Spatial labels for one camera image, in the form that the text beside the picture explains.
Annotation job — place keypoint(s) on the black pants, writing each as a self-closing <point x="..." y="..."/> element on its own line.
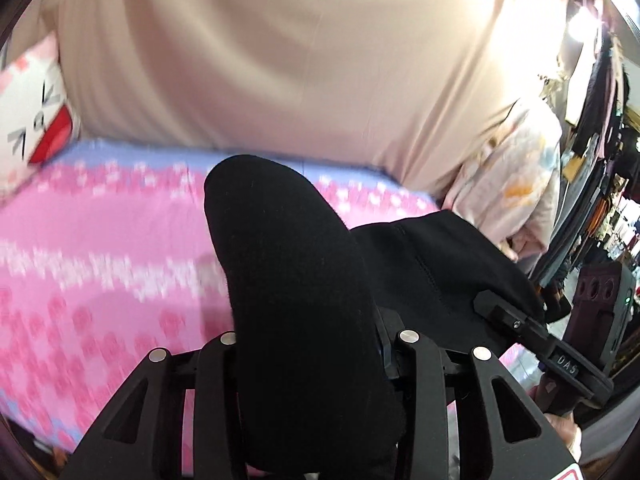
<point x="303" y="289"/>

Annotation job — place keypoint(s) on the white cat face pillow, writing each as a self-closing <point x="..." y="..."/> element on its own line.
<point x="37" y="120"/>

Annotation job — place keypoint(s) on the hanging clothes rack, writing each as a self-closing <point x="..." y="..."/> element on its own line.
<point x="588" y="98"/>

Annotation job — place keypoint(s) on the dark maroon box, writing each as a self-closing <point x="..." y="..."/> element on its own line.
<point x="601" y="305"/>

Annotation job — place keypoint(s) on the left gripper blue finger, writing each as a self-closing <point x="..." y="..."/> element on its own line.
<point x="387" y="324"/>

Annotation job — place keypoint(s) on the beige headboard cover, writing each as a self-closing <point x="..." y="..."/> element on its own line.
<point x="412" y="87"/>

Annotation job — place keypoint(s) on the right hand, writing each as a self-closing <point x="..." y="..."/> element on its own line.
<point x="569" y="432"/>

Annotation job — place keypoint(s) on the pink floral bed sheet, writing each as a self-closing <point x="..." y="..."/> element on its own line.
<point x="105" y="255"/>

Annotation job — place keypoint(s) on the pale floral blanket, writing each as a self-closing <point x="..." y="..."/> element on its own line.
<point x="510" y="189"/>

